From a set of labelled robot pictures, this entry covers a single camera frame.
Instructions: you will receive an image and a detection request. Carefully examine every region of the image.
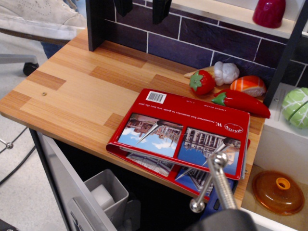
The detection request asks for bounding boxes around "red toy tomato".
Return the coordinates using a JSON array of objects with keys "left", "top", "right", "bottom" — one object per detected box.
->
[{"left": 189, "top": 70, "right": 216, "bottom": 95}]

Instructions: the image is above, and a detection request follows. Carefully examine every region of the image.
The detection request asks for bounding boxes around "black hanging utensil handle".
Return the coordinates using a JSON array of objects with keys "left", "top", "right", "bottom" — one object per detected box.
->
[
  {"left": 152, "top": 0, "right": 172, "bottom": 25},
  {"left": 113, "top": 0, "right": 133, "bottom": 17}
]

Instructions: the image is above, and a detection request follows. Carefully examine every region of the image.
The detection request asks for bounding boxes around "silver cabinet door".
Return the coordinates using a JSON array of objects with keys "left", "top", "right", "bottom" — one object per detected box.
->
[{"left": 33, "top": 132, "right": 116, "bottom": 231}]

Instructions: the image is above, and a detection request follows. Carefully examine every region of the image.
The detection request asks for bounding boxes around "magenta cup on shelf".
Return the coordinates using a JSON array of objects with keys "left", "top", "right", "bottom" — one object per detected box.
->
[{"left": 252, "top": 0, "right": 286, "bottom": 28}]

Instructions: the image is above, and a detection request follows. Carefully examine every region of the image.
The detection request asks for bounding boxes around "orange salmon sushi toy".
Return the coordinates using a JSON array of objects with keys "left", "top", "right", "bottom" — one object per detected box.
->
[{"left": 230, "top": 75, "right": 267, "bottom": 97}]

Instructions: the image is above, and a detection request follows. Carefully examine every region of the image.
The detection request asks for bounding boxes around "black shelf post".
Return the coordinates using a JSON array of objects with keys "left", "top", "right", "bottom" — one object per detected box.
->
[{"left": 263, "top": 0, "right": 308, "bottom": 107}]

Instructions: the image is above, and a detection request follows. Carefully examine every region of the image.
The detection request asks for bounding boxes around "orange transparent pot lid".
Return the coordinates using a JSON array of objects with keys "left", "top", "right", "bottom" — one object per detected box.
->
[{"left": 252, "top": 171, "right": 305, "bottom": 216}]

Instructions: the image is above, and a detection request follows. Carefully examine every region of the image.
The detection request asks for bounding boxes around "black floor cable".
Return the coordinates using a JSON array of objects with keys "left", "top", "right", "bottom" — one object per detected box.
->
[{"left": 0, "top": 127, "right": 37, "bottom": 185}]

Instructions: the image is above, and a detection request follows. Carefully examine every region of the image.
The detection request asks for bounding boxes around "light wooden shelf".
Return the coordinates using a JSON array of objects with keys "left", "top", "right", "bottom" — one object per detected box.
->
[{"left": 171, "top": 0, "right": 295, "bottom": 39}]

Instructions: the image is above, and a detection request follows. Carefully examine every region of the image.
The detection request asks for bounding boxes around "red picture book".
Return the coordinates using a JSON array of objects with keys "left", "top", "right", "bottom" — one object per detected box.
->
[{"left": 106, "top": 89, "right": 250, "bottom": 194}]

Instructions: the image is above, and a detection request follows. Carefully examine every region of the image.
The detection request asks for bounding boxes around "white toy garlic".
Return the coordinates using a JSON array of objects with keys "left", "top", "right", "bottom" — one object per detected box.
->
[{"left": 214, "top": 61, "right": 240, "bottom": 86}]

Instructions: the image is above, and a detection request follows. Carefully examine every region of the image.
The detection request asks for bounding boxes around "grey plastic bin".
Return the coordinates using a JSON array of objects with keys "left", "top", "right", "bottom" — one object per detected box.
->
[{"left": 85, "top": 169, "right": 129, "bottom": 228}]

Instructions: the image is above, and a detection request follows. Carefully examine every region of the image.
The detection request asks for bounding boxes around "green toy cabbage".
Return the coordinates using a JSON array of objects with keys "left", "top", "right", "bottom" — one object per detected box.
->
[{"left": 282, "top": 88, "right": 308, "bottom": 128}]

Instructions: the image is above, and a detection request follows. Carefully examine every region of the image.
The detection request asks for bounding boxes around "red toy chili pepper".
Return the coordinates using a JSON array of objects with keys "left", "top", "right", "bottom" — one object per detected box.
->
[{"left": 212, "top": 89, "right": 270, "bottom": 118}]

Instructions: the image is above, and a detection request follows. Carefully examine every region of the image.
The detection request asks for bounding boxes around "grey white sneaker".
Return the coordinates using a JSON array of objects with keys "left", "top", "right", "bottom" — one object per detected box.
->
[{"left": 0, "top": 0, "right": 87, "bottom": 40}]

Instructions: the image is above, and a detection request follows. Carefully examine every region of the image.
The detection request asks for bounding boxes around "office chair base with caster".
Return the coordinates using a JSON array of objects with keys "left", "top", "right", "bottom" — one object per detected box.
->
[{"left": 0, "top": 54, "right": 39, "bottom": 76}]

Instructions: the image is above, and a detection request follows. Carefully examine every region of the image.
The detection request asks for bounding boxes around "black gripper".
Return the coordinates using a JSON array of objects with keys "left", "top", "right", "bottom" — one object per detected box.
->
[{"left": 185, "top": 151, "right": 257, "bottom": 231}]

